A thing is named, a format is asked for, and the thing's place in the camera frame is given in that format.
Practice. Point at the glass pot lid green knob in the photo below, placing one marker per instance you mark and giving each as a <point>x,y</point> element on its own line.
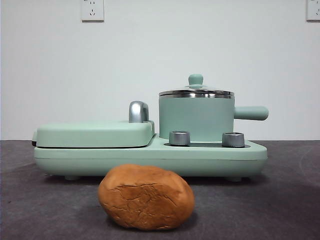
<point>196,80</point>

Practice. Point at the brown potato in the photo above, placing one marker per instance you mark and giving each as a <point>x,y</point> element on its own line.
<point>146,200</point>

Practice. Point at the silver control knob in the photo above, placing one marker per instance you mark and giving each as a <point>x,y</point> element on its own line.
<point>179,138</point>
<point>233,140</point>

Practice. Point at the green breakfast machine base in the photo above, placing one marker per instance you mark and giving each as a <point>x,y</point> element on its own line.
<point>75,162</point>

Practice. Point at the white wall socket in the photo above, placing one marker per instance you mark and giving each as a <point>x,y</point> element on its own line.
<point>92,11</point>
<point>313,10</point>

